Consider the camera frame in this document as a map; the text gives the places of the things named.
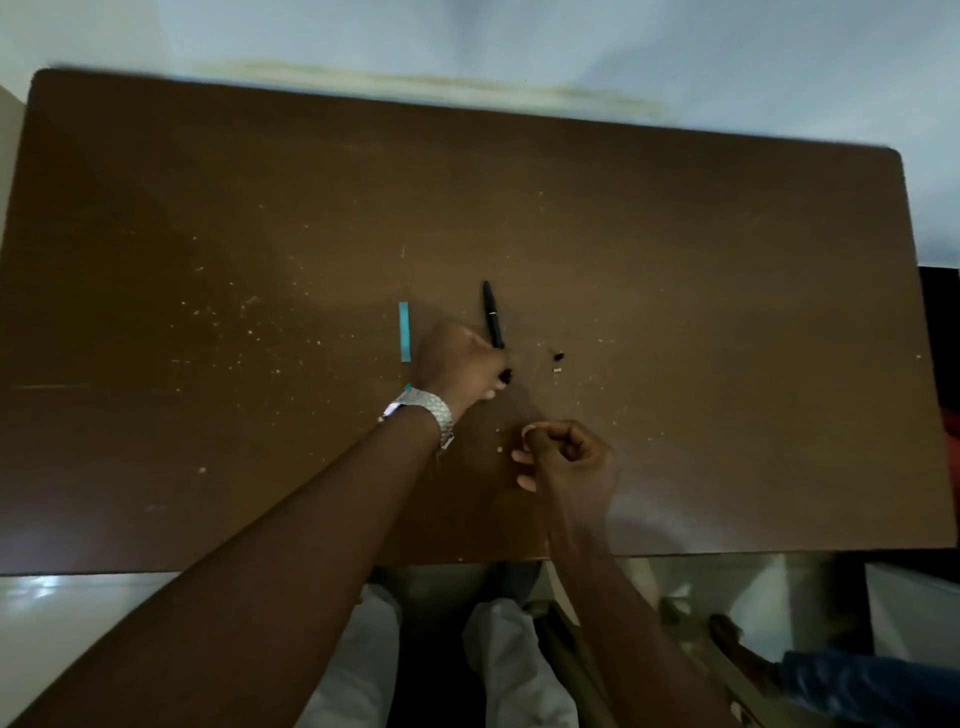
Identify black pen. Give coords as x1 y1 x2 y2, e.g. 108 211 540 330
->
482 280 515 386

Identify person's left forearm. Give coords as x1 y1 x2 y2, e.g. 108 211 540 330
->
11 408 444 728

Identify person's right forearm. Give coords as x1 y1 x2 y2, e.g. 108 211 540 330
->
543 524 744 728

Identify person's left leg white trousers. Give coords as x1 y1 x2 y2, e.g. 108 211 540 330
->
296 584 403 728

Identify person's leg white trousers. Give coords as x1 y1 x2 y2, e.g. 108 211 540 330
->
296 584 403 728
461 598 583 728

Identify wooden chair frame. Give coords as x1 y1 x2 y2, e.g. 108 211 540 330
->
524 599 834 728

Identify person's right hand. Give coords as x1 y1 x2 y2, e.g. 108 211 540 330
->
512 421 621 541

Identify person's right leg white trousers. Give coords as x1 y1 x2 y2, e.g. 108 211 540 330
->
461 598 583 728

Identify black metal frame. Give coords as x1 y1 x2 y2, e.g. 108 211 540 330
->
918 266 960 410

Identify black table leg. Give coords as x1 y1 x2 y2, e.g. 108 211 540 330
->
832 554 875 654

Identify white box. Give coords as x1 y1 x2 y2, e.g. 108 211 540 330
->
866 562 960 669

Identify silver metal wristwatch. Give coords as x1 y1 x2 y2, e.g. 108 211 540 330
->
378 387 457 454

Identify person's left hand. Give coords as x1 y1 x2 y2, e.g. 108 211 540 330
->
414 323 514 425

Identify blue fabric item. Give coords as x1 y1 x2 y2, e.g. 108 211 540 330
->
779 650 960 728

